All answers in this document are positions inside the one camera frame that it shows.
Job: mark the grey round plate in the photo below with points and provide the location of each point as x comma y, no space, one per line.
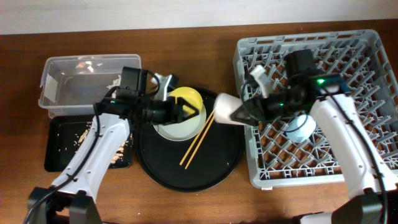
185,130

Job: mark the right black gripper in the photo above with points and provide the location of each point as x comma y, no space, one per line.
252,111

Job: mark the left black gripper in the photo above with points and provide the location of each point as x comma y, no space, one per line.
173,116

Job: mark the clear plastic waste bin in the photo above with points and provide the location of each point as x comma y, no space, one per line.
72,84

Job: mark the pink plastic cup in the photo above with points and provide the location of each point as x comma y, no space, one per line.
224,106

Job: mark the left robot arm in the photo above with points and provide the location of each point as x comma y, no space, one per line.
71,198

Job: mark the wooden chopstick right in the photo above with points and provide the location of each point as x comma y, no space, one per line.
199,146

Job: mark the food scraps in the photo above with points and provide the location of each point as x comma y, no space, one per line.
71,135

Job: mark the wooden chopstick left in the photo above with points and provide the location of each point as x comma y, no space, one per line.
194,143

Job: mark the white tissue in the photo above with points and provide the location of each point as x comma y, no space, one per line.
115,82

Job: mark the blue plastic cup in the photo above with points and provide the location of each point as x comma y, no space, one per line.
300,128

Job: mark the yellow bowl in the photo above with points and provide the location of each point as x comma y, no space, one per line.
189,94

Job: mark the round black serving tray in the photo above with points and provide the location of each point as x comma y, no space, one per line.
217,156

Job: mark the grey dishwasher rack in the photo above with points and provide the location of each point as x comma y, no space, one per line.
359,57

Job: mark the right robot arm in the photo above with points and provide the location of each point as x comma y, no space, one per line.
372,186

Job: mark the black rectangular tray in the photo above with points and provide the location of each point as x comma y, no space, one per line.
49,163

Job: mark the wooden chopstick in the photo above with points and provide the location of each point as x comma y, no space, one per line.
199,146
194,143

